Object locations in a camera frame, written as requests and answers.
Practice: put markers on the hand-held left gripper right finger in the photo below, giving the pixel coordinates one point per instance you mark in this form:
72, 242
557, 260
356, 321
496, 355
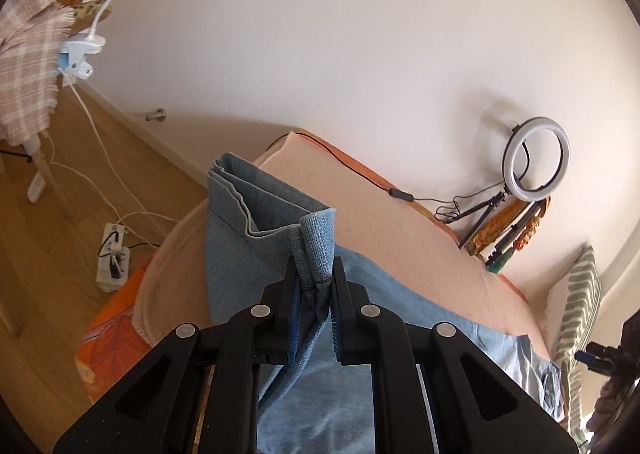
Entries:
350, 329

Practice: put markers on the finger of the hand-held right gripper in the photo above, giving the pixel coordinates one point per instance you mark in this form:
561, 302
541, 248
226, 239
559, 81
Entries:
597, 353

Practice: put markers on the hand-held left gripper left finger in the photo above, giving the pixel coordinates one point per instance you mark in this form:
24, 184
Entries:
280, 314

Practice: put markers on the light blue denim pants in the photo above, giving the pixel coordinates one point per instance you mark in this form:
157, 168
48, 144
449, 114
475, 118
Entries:
235, 254

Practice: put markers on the green striped pillow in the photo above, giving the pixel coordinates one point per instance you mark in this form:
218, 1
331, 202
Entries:
580, 294

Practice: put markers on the black folded stick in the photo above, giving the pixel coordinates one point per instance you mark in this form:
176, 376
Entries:
515, 234

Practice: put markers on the orange floral bed cover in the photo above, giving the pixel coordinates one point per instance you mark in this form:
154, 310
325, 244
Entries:
115, 334

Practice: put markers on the black mini tripod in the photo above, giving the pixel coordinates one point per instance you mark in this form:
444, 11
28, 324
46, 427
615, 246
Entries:
480, 219

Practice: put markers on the white power strip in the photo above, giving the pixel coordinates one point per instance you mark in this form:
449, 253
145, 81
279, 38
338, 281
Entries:
112, 279

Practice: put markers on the metal doorstop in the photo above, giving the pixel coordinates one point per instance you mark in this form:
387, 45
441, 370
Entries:
157, 115

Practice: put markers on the white clip lamp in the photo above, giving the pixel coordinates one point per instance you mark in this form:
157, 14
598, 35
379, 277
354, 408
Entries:
80, 46

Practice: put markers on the pink plaid cloth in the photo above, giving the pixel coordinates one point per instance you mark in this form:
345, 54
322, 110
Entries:
25, 59

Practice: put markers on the leopard print cloth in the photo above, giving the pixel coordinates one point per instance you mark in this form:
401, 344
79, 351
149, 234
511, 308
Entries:
85, 9

